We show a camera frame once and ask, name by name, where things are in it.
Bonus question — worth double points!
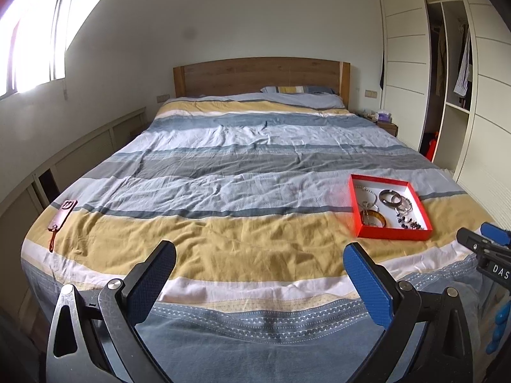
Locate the person's right hand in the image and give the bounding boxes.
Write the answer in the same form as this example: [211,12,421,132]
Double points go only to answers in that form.
[485,298,511,355]

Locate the window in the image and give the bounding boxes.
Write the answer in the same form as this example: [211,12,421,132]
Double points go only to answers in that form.
[0,0,76,100]

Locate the brown hanging coat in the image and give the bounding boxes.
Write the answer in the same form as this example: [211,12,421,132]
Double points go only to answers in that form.
[435,28,448,96]

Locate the striped pillow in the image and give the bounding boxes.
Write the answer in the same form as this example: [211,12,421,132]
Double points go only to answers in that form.
[260,85,346,108]

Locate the red object in wardrobe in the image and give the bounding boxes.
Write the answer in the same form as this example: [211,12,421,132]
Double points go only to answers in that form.
[424,131,440,160]

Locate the low wall cabinet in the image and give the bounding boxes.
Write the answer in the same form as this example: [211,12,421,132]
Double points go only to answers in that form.
[0,107,148,328]

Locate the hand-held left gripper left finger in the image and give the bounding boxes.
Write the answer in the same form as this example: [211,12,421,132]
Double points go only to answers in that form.
[46,240,177,383]

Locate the white wardrobe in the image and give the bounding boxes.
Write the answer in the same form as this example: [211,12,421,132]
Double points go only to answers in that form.
[375,0,511,192]

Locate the striped hanging shirt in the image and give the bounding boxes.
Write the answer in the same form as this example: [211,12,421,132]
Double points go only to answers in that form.
[453,28,472,96]

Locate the pink phone with strap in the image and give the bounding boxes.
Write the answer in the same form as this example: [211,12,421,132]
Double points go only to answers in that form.
[47,199,78,253]

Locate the brown bead bracelet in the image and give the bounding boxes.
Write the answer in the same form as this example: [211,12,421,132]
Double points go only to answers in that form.
[396,215,424,231]

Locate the wooden headboard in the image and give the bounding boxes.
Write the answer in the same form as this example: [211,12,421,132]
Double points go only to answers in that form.
[173,57,351,110]

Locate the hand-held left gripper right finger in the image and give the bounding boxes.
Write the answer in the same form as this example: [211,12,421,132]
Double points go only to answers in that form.
[342,241,474,383]

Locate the wooden nightstand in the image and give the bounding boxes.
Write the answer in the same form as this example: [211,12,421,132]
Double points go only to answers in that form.
[361,109,399,138]

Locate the red cardboard box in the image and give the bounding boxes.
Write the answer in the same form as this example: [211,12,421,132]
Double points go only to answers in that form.
[348,173,433,242]

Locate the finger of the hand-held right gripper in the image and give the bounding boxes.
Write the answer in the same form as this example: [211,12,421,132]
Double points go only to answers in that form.
[480,222,511,247]
[457,227,511,262]

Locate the amber bangle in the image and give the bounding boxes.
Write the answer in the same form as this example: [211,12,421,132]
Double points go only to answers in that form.
[360,209,387,228]

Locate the silver chain necklace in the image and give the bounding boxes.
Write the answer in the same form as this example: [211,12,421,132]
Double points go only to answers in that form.
[355,184,379,208]

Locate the dark brown bangle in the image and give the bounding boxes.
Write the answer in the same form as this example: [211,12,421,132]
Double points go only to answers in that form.
[378,189,404,207]

